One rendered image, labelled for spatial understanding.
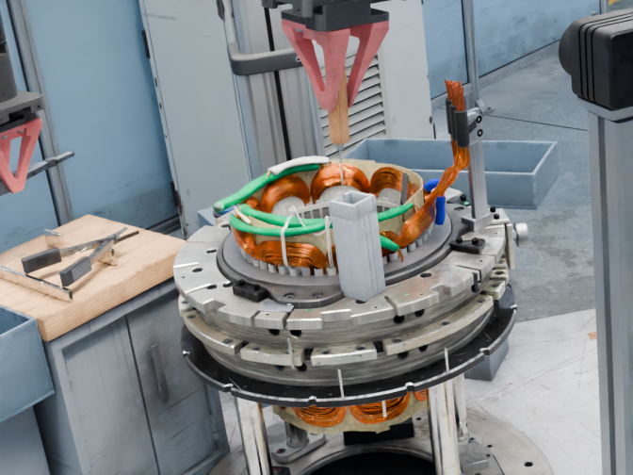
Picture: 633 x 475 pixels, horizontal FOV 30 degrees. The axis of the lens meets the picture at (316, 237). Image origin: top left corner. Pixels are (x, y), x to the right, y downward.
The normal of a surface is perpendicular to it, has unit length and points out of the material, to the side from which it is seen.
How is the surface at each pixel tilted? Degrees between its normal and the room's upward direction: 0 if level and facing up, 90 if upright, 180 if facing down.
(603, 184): 90
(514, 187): 90
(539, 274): 0
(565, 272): 0
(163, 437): 90
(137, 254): 0
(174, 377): 90
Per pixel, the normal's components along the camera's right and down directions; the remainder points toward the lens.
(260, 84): 0.15, 0.37
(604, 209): 0.35, 0.32
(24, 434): 0.73, 0.18
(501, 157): -0.40, 0.40
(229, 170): -0.70, 0.39
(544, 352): -0.13, -0.91
